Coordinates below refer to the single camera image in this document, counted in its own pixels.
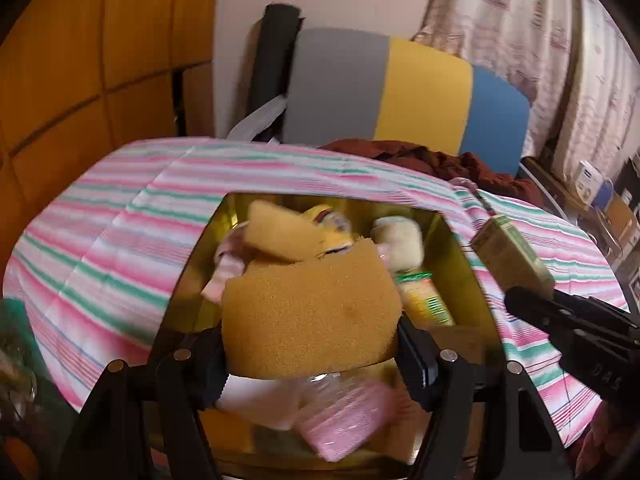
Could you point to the patterned cream curtain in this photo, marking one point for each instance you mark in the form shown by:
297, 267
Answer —
525, 20

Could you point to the rounded tan sponge block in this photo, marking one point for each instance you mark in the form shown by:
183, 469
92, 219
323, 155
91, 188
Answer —
280, 230

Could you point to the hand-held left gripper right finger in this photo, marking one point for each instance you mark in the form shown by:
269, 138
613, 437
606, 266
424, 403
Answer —
412, 360

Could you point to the black rolled mat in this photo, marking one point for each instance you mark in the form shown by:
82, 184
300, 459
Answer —
275, 60

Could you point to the white blue carton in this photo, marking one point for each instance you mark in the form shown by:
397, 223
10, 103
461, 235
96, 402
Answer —
586, 180

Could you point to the blue plastic item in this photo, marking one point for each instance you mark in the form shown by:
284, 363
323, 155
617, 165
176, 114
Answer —
602, 195

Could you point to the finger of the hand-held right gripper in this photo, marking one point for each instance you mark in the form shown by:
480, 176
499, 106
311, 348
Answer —
545, 315

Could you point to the gold tin tray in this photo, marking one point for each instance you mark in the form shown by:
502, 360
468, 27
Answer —
230, 210

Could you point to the pink green striped tablecloth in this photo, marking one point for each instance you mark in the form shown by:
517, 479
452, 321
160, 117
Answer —
125, 220

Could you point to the green translucent bag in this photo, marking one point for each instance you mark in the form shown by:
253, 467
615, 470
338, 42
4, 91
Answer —
20, 320

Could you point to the wooden wardrobe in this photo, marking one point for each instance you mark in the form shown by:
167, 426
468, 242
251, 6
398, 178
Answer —
75, 60

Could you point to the yellow cloth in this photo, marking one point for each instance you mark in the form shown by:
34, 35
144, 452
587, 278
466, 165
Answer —
332, 225

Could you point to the cream towel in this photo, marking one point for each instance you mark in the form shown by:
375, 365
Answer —
400, 240

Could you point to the pink striped sock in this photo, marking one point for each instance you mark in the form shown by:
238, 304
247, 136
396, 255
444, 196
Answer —
225, 270

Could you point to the cardboard box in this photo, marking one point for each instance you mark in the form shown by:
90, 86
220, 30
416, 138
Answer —
622, 225

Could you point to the grey yellow blue cushion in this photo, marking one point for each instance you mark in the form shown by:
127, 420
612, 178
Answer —
330, 85

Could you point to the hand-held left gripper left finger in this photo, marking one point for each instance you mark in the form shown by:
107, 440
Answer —
217, 370

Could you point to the pink pad packet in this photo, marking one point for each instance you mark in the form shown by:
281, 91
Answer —
345, 420

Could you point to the white plastic wrap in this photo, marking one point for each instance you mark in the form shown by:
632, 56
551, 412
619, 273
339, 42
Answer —
260, 117

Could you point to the white sponge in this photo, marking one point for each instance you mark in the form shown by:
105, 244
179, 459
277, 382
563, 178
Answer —
260, 400

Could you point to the large coarse brown sponge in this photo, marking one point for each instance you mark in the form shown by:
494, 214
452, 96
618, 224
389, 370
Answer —
310, 310

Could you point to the person's right hand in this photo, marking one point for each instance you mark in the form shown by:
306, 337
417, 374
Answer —
600, 442

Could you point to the brown jacket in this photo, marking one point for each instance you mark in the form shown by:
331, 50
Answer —
410, 152

